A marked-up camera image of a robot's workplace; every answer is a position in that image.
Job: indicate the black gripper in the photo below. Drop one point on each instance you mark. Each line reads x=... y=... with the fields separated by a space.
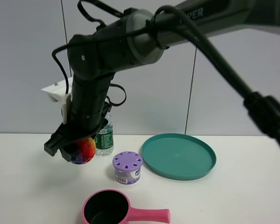
x=88 y=98

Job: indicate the rainbow coloured ball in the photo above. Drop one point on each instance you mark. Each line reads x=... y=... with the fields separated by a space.
x=86 y=149

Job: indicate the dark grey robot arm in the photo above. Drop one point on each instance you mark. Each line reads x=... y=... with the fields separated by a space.
x=139 y=37

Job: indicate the green label water bottle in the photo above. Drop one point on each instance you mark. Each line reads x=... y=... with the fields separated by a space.
x=104 y=139

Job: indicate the purple air freshener can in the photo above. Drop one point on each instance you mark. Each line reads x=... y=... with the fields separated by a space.
x=127 y=167

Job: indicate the pink saucepan black inside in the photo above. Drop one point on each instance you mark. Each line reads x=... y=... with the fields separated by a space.
x=111 y=206

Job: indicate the teal round plate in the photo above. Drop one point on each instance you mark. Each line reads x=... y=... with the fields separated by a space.
x=178 y=156

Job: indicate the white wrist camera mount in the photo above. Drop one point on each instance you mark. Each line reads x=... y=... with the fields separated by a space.
x=56 y=93

